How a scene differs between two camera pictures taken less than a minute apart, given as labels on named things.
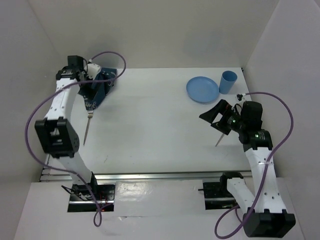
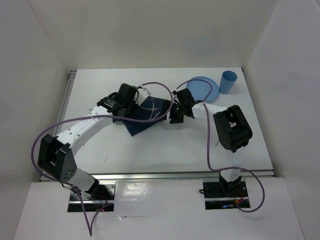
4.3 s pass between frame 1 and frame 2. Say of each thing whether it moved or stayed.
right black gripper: moved
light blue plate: stayed
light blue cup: stayed
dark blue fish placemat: moved
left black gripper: moved
